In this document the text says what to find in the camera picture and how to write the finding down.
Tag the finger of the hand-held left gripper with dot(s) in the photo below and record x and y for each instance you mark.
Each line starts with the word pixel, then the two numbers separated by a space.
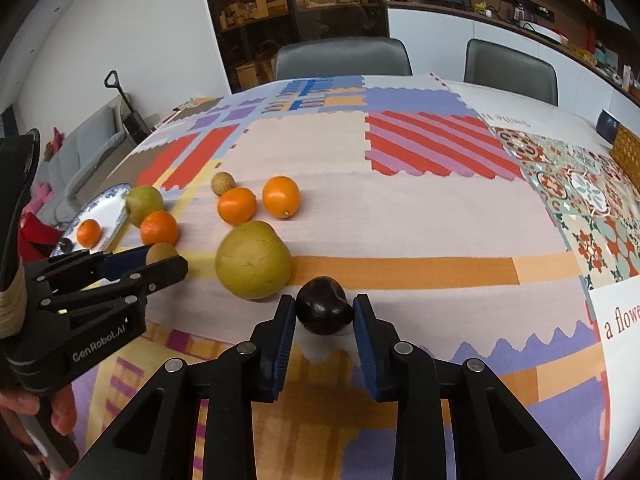
pixel 165 272
pixel 125 261

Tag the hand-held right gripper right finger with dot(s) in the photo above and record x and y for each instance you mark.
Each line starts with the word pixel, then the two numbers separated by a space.
pixel 367 355

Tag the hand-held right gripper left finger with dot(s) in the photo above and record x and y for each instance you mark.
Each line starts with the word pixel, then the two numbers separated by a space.
pixel 282 345

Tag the brown kiwi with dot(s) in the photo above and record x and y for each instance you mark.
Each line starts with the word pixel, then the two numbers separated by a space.
pixel 162 251

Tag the blue and white plate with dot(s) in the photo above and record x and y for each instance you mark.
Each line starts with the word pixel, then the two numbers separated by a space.
pixel 107 210

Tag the dark purple plum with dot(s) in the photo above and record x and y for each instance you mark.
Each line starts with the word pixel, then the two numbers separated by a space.
pixel 320 305

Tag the large yellow pear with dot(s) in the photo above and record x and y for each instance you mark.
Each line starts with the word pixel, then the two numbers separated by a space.
pixel 252 260

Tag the round orange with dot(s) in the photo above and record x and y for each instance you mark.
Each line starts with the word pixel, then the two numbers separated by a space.
pixel 237 206

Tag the smooth oval orange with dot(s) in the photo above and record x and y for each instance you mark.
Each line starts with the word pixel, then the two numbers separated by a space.
pixel 281 196

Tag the person's left hand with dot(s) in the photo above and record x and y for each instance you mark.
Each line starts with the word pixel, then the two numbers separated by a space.
pixel 20 402

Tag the small mandarin orange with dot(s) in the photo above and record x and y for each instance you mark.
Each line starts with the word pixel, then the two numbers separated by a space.
pixel 89 233

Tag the green round fruit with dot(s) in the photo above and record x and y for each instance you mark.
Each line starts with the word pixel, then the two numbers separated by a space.
pixel 142 202

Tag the small dark fruit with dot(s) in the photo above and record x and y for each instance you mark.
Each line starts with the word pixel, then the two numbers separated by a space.
pixel 65 246

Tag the red cloth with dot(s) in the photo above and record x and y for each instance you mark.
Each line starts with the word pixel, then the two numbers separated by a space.
pixel 37 232

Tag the small tan speckled fruit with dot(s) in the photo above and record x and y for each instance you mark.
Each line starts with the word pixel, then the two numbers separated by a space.
pixel 223 183

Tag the grey sofa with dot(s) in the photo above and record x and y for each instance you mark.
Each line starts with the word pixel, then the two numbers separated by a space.
pixel 85 150

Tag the patchwork colourful tablecloth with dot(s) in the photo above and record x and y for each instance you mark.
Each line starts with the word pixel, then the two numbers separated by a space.
pixel 400 225

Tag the black stick vacuum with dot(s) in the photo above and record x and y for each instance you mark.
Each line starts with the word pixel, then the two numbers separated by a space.
pixel 131 122

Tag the dark glass cabinet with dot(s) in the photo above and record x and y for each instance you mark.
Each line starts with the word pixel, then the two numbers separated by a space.
pixel 240 35

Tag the grey wide chair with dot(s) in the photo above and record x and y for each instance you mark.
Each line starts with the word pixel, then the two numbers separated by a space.
pixel 340 57

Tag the grey narrow chair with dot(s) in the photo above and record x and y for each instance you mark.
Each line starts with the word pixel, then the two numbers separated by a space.
pixel 510 67

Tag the white sideboard cabinet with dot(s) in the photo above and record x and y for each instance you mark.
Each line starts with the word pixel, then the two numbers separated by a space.
pixel 435 40

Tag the wicker basket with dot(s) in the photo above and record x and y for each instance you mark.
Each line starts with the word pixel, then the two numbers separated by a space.
pixel 627 150

